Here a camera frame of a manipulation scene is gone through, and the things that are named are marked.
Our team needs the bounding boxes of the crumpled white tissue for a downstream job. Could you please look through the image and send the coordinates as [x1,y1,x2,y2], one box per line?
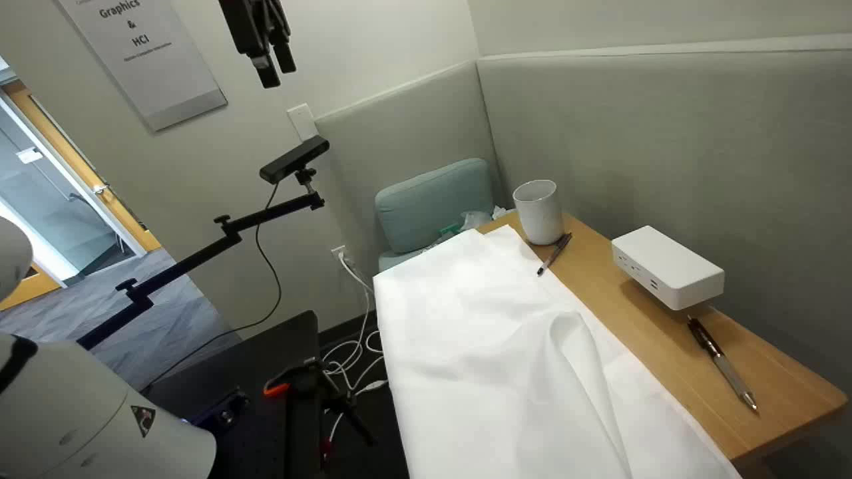
[455,205,516,237]

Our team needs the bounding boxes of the black marker pen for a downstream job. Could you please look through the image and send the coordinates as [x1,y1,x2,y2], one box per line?
[536,233,575,278]

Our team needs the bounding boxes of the red clamp handle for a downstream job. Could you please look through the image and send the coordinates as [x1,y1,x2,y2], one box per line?
[319,407,350,467]

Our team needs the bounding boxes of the grey wall sign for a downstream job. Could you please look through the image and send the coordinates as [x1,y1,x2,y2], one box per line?
[53,0,231,136]

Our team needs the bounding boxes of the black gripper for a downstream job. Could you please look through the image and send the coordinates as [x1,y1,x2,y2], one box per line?
[218,0,299,92]

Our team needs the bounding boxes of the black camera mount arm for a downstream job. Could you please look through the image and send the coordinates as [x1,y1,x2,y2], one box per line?
[74,169,328,352]

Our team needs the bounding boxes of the white ceramic mug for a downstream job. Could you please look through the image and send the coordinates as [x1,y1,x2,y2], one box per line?
[512,177,567,249]

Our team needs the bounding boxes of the black camera cable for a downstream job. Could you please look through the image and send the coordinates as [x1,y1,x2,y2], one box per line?
[145,182,288,395]

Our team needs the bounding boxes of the white power cable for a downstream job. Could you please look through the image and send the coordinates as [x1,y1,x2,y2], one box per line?
[318,250,392,406]

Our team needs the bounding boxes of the black exterior camera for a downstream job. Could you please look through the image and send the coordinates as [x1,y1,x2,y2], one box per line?
[257,134,334,189]

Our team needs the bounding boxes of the teal upholstered chair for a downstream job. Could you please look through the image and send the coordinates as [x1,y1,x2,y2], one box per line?
[372,156,496,275]

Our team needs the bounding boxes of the white rectangular box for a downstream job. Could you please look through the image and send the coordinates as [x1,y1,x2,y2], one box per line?
[611,225,728,314]

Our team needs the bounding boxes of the black and silver pen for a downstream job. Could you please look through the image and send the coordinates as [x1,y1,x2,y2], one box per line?
[684,314,765,418]

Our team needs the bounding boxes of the white cloth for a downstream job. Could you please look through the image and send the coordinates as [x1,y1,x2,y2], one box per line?
[370,225,744,479]

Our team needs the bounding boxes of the white wall plate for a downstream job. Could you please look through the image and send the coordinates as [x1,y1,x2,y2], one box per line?
[284,101,322,144]

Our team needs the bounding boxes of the black cart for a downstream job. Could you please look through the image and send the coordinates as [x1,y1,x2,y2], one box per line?
[141,309,324,479]

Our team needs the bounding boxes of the wooden window frame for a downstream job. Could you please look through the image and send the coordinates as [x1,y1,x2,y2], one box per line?
[0,56,165,314]

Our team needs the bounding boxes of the black tripod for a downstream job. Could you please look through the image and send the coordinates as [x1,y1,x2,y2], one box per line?
[288,355,382,479]

